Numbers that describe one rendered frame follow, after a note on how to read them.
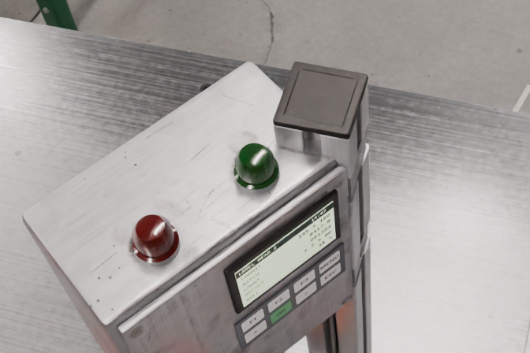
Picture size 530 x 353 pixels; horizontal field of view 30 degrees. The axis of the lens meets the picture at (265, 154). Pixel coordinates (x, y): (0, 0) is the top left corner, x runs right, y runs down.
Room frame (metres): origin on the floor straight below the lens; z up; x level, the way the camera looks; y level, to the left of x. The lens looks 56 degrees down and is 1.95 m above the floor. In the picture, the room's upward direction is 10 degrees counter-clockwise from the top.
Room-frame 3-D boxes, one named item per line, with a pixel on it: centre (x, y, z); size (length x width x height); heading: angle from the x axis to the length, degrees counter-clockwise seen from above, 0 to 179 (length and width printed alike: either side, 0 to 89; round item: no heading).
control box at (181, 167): (0.30, 0.05, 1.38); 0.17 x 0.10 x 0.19; 120
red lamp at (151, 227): (0.27, 0.07, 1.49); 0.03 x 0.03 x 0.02
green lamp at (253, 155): (0.30, 0.01, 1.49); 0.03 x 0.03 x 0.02
